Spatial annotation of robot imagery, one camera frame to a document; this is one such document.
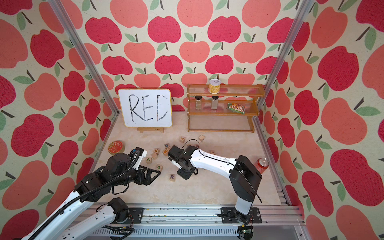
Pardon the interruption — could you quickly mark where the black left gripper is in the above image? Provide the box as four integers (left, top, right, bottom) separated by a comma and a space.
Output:
112, 163, 162, 186

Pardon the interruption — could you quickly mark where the wooden block letter R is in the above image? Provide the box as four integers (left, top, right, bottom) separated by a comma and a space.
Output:
169, 174, 176, 182

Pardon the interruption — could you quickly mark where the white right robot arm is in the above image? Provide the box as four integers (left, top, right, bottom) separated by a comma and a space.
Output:
168, 146, 263, 223

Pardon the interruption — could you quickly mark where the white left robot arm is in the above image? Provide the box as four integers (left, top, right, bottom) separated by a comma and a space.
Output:
24, 148, 161, 240

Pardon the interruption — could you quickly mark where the wooden block letter P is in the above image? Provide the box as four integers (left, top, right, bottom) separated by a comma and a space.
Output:
156, 165, 163, 172

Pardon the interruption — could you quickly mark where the wooden block letter V green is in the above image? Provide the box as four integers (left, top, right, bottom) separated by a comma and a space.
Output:
146, 157, 153, 164

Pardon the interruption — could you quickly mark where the wooden whiteboard easel stand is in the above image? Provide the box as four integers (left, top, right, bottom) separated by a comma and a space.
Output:
137, 128, 165, 133

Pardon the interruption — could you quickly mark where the round red tin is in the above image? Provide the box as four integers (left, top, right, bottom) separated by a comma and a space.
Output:
108, 141, 125, 156

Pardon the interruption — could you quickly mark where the left glass spice jar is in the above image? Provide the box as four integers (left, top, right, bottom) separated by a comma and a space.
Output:
195, 96, 202, 111

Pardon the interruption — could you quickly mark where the glass spice jar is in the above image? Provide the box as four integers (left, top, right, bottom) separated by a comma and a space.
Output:
195, 96, 202, 111
211, 96, 219, 110

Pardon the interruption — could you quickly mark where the right glass spice jar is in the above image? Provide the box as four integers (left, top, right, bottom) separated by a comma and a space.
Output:
211, 96, 219, 110

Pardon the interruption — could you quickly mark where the whiteboard with REC writing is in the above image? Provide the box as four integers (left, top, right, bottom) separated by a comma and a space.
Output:
118, 89, 173, 128

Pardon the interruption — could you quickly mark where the green snack packet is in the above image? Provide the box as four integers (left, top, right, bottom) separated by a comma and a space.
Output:
227, 103, 245, 115

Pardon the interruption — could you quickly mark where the yellow can on shelf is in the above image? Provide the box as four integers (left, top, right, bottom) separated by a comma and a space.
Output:
208, 79, 221, 95

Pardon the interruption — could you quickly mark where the wooden two-tier shelf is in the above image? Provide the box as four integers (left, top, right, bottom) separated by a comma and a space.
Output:
187, 84, 266, 133

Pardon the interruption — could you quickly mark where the red soda can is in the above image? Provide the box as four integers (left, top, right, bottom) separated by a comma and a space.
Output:
255, 158, 269, 174

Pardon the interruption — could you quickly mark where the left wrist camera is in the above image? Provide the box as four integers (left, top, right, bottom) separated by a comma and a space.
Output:
131, 147, 148, 171

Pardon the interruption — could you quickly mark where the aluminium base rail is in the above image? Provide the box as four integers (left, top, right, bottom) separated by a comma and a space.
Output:
50, 204, 310, 240

